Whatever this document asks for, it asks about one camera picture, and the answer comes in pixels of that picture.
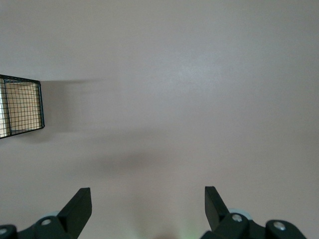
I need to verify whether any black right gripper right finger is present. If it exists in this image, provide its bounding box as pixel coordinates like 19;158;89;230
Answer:
203;186;265;239

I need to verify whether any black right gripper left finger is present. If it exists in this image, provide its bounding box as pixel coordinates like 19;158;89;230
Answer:
22;188;93;239

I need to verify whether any wooden board basket insert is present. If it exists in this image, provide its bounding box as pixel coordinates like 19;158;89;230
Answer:
0;82;40;136

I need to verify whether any black wire wooden rack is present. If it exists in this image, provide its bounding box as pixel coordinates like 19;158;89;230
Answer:
0;74;45;139

